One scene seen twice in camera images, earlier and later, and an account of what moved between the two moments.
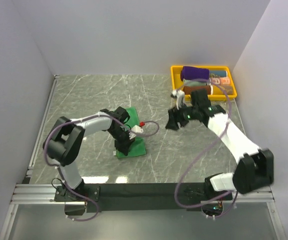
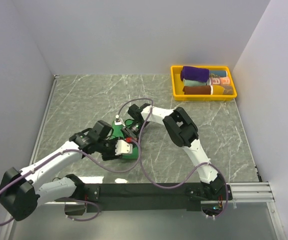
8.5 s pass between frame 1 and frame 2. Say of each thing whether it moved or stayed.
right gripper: moved
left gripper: moved
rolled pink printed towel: stayed
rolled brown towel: stayed
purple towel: stayed
